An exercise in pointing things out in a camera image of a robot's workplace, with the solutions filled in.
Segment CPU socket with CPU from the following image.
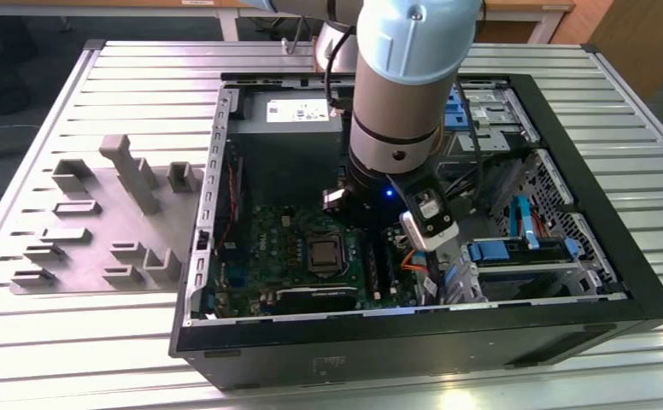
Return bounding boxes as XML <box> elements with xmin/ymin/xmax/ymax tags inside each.
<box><xmin>307</xmin><ymin>237</ymin><xmax>349</xmax><ymax>278</ymax></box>

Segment green motherboard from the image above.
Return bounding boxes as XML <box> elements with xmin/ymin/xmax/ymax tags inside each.
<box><xmin>209</xmin><ymin>202</ymin><xmax>425</xmax><ymax>319</ymax></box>

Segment grey power supply unit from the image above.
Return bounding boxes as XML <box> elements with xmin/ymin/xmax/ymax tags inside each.
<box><xmin>226</xmin><ymin>91</ymin><xmax>357</xmax><ymax>138</ymax></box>

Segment black graphics card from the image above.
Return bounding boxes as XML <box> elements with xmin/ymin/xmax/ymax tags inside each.
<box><xmin>277</xmin><ymin>286</ymin><xmax>361</xmax><ymax>315</ymax></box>

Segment blue disk carrier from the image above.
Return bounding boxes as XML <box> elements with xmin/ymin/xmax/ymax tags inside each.
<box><xmin>443</xmin><ymin>85</ymin><xmax>473</xmax><ymax>130</ymax></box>

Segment hard disk in blue carrier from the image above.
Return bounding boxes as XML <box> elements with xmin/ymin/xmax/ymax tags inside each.
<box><xmin>468</xmin><ymin>237</ymin><xmax>578</xmax><ymax>268</ymax></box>

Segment black PC case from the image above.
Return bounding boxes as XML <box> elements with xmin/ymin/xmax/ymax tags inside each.
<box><xmin>168</xmin><ymin>72</ymin><xmax>663</xmax><ymax>392</ymax></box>

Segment grey parts rack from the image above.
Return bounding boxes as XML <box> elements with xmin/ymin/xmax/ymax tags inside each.
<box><xmin>10</xmin><ymin>134</ymin><xmax>207</xmax><ymax>296</ymax></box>

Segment wooden desk white legs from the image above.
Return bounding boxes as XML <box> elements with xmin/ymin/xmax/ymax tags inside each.
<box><xmin>0</xmin><ymin>0</ymin><xmax>577</xmax><ymax>44</ymax></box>

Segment wooden cabinet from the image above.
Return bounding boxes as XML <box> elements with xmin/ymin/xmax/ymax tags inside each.
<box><xmin>558</xmin><ymin>0</ymin><xmax>663</xmax><ymax>102</ymax></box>

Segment dark chair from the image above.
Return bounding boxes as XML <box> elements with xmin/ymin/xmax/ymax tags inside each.
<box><xmin>0</xmin><ymin>16</ymin><xmax>40</xmax><ymax>116</ymax></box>

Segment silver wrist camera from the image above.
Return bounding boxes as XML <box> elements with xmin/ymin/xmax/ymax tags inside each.
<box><xmin>398</xmin><ymin>187</ymin><xmax>462</xmax><ymax>253</ymax></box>

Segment orange wire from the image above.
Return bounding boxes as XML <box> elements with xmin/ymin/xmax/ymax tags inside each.
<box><xmin>402</xmin><ymin>250</ymin><xmax>426</xmax><ymax>273</ymax></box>

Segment thin red wire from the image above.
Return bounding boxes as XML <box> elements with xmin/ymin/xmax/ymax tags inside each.
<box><xmin>221</xmin><ymin>164</ymin><xmax>239</xmax><ymax>251</ymax></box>

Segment blue flat cable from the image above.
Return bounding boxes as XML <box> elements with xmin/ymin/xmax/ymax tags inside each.
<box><xmin>512</xmin><ymin>194</ymin><xmax>542</xmax><ymax>251</ymax></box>

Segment black camera cable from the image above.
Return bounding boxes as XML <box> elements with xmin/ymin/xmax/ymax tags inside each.
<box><xmin>323</xmin><ymin>23</ymin><xmax>363</xmax><ymax>113</ymax></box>

